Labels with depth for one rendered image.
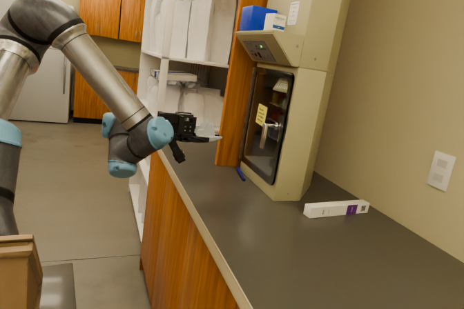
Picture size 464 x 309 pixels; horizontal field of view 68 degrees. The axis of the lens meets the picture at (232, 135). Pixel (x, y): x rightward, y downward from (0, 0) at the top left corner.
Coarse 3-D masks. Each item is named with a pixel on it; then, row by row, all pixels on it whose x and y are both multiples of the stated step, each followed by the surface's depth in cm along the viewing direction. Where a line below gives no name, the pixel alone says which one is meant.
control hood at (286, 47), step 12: (240, 36) 130; (252, 36) 120; (264, 36) 111; (276, 36) 105; (288, 36) 106; (300, 36) 108; (276, 48) 110; (288, 48) 108; (300, 48) 109; (276, 60) 117; (288, 60) 109
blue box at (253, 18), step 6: (246, 6) 126; (252, 6) 121; (258, 6) 122; (246, 12) 125; (252, 12) 121; (258, 12) 122; (264, 12) 123; (270, 12) 124; (276, 12) 124; (246, 18) 125; (252, 18) 122; (258, 18) 123; (264, 18) 123; (240, 24) 130; (246, 24) 125; (252, 24) 122; (258, 24) 123; (240, 30) 130; (246, 30) 125
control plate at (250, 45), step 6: (246, 42) 128; (252, 42) 124; (258, 42) 119; (252, 48) 128; (258, 48) 123; (264, 48) 118; (252, 54) 133; (270, 54) 118; (264, 60) 126; (270, 60) 121
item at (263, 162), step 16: (256, 80) 137; (272, 80) 124; (288, 80) 114; (256, 96) 136; (272, 96) 124; (288, 96) 113; (256, 112) 135; (272, 112) 123; (256, 128) 134; (272, 128) 122; (256, 144) 133; (272, 144) 121; (256, 160) 132; (272, 160) 121; (272, 176) 120
